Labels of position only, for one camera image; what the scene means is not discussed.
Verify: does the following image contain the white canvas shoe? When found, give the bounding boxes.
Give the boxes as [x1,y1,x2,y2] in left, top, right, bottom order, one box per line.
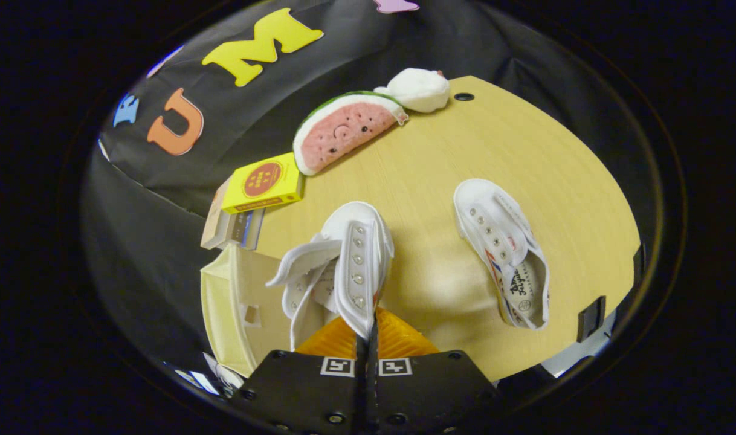
[453,178,551,331]
[265,201,396,352]

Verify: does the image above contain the blue book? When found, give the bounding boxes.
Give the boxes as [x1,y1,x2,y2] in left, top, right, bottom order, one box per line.
[240,208,266,251]

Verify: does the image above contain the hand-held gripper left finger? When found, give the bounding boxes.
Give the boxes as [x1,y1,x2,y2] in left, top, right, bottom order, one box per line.
[230,317,369,435]

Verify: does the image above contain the white round plush toy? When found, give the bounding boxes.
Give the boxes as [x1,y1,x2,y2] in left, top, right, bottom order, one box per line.
[374,68,451,114]

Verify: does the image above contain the yellow book with red circle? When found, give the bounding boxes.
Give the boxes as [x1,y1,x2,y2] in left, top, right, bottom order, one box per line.
[221,152,305,215]

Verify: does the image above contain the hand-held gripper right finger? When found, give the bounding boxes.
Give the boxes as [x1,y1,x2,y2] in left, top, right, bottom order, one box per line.
[368,307,503,435]

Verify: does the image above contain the grey book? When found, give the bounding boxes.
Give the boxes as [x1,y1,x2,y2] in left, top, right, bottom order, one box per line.
[225,211,251,250]

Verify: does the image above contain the watermelon slice plush toy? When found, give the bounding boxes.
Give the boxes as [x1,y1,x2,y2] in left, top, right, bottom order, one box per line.
[292,91,409,177]

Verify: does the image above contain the cream storage box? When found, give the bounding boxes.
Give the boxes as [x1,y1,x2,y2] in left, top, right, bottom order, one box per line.
[200,242,323,378]

